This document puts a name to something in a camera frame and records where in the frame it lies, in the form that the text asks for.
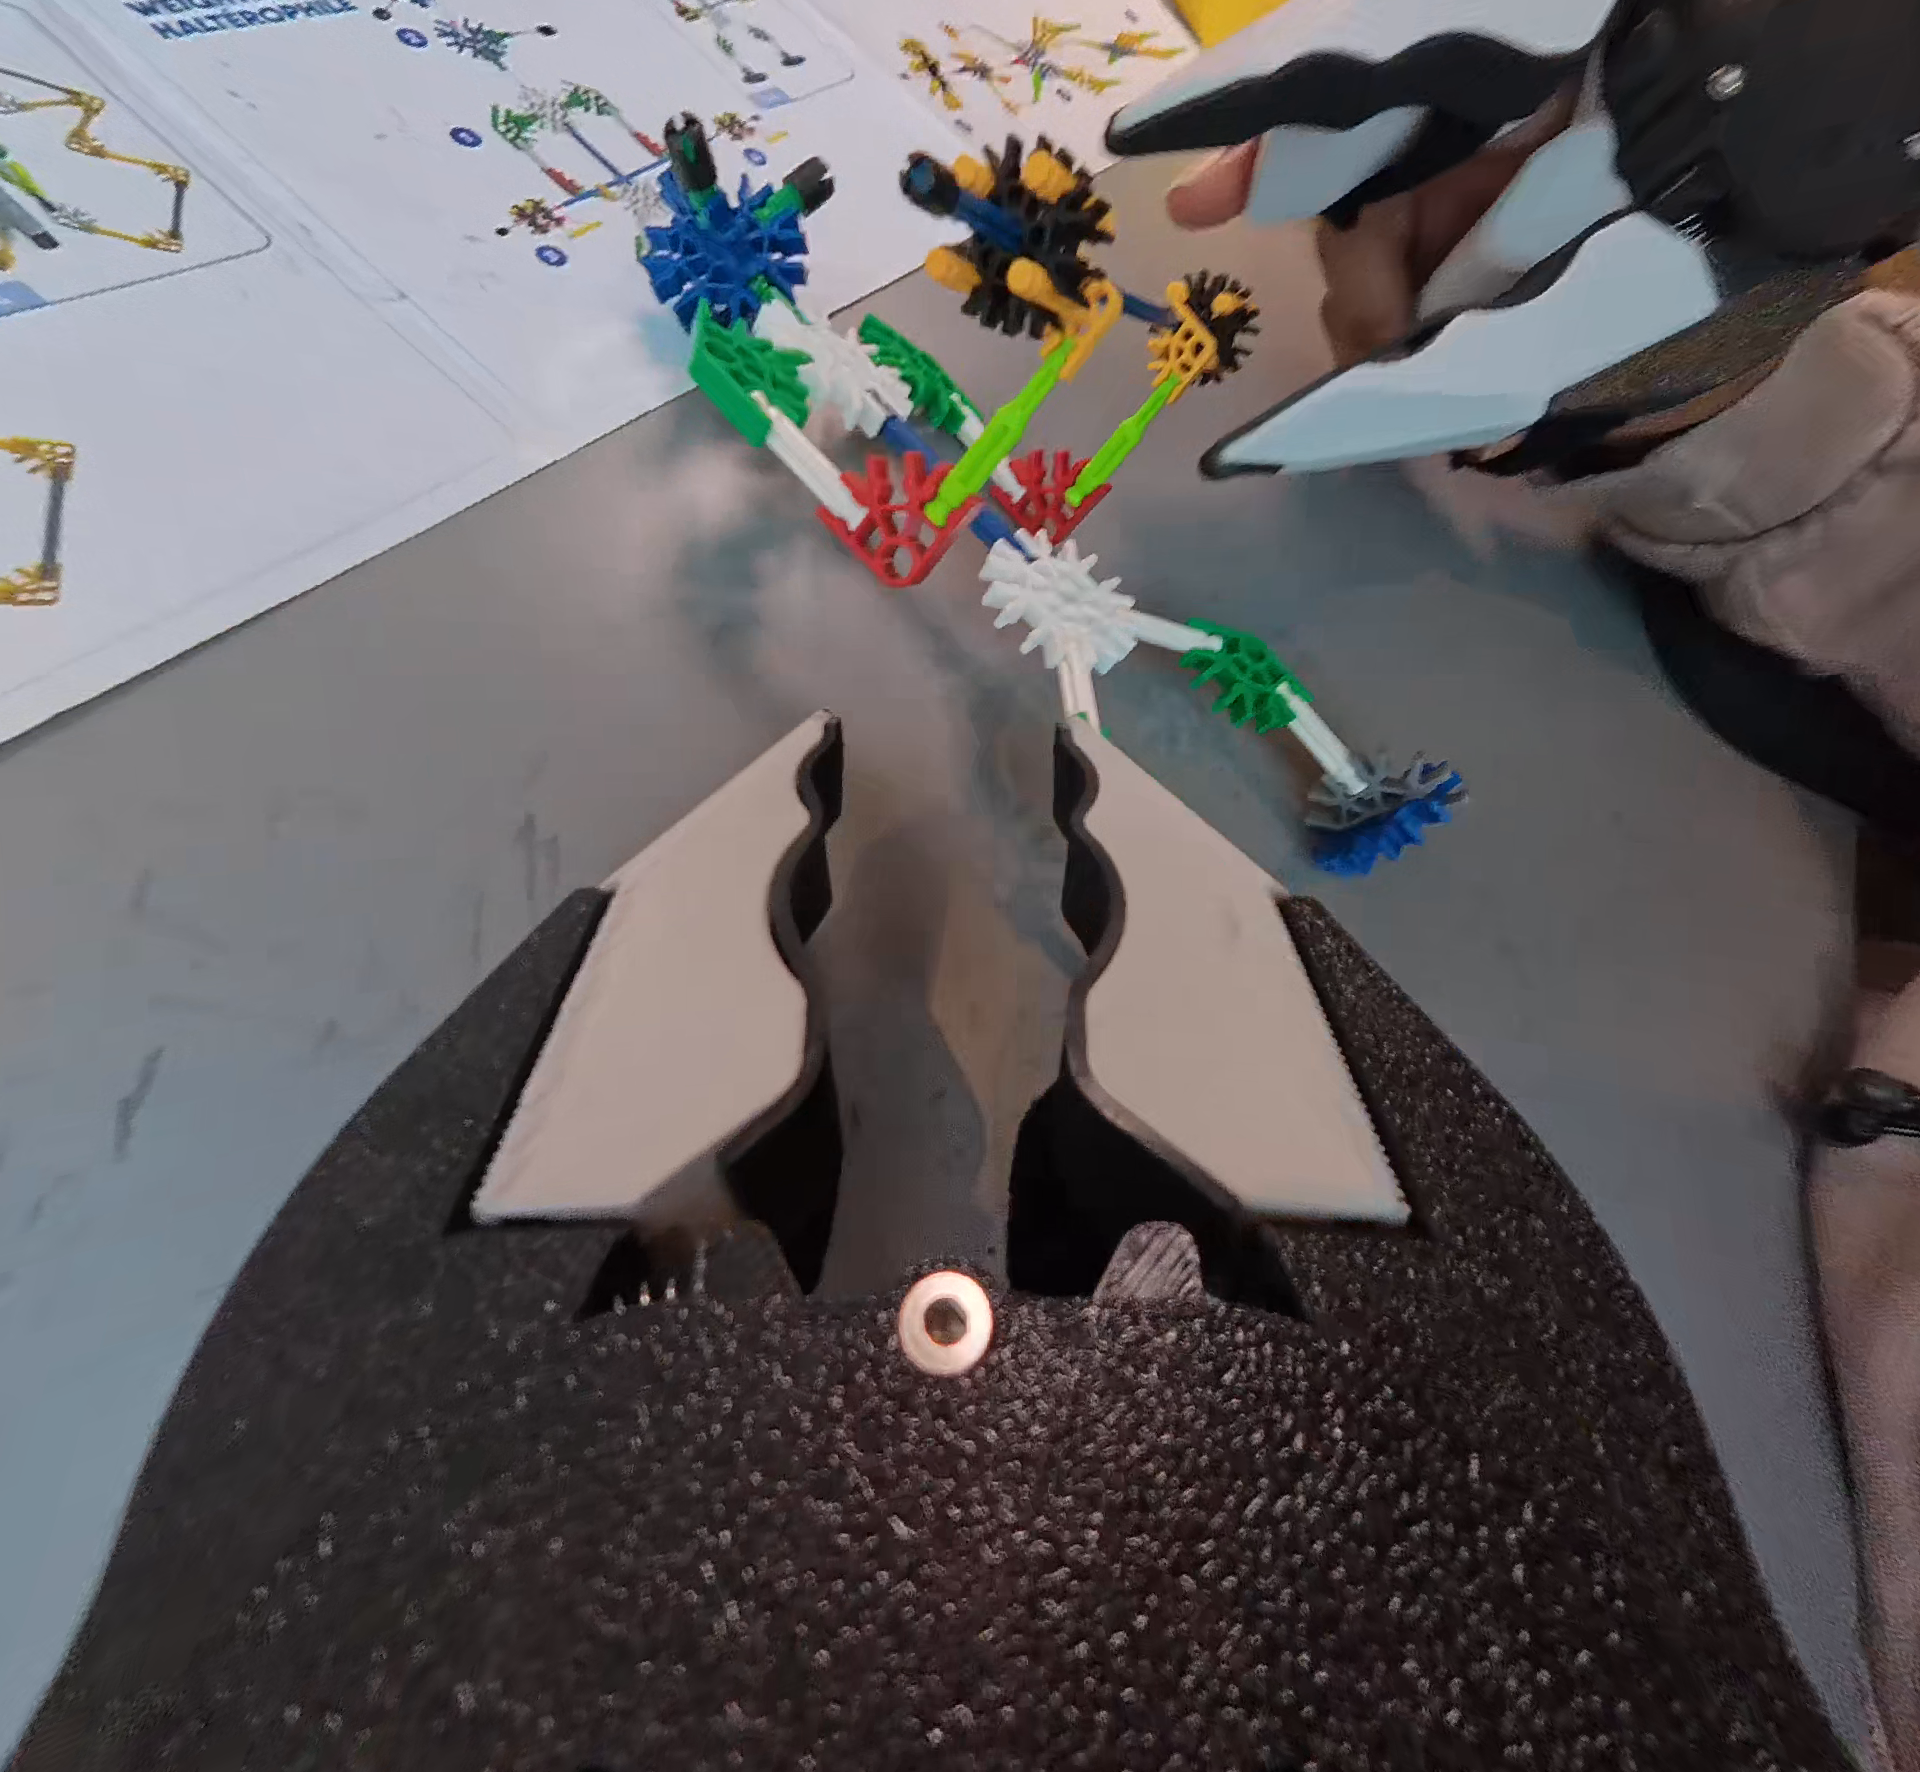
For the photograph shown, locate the colourful rod connector toy model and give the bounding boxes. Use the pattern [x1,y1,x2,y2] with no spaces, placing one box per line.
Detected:
[636,115,1471,880]

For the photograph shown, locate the white building instruction sheet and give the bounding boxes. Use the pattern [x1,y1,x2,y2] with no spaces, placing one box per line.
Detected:
[0,0,1201,755]

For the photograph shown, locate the person's beige printed hoodie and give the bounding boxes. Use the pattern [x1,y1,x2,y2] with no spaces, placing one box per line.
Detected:
[1799,813,1920,1772]

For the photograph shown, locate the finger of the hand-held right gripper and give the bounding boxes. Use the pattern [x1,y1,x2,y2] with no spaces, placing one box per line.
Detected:
[1199,109,1801,484]
[1108,32,1638,238]

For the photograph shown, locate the black earphones with cable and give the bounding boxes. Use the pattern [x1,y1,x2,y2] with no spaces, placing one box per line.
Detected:
[1811,1064,1920,1150]

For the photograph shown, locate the person's right forearm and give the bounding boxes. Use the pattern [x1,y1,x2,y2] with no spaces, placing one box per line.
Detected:
[1584,259,1920,755]

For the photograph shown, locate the person's right hand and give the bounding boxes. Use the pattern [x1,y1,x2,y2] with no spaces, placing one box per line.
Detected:
[1167,144,1501,370]

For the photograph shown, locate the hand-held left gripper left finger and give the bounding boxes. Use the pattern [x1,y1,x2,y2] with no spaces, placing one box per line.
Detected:
[465,715,851,1289]

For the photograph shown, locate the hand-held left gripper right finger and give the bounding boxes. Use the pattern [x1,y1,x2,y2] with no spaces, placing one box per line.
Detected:
[1006,723,1415,1294]

